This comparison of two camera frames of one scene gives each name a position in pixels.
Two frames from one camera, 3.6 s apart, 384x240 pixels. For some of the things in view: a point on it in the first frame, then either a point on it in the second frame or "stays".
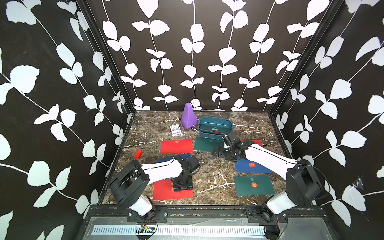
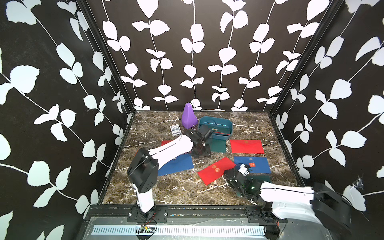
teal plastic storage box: (214, 127) stays
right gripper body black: (227, 153) → (226, 174)
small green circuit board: (147, 229) stays
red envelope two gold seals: (163, 190) → (215, 171)
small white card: (176, 130) stays
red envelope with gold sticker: (211, 131) stays
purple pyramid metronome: (189, 118) stays
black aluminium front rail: (208, 214) stays
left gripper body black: (186, 184) → (204, 150)
